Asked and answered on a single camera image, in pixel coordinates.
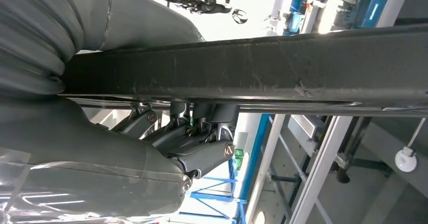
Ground aluminium profile frame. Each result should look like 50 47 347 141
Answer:
245 114 428 224

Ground blue machine box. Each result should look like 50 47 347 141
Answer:
352 0 389 29

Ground white round fixture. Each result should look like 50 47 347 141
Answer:
394 145 418 174

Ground blue metal shelf rack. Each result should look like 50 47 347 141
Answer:
179 114 272 224

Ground black hanging equipment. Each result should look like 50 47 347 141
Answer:
138 0 250 25

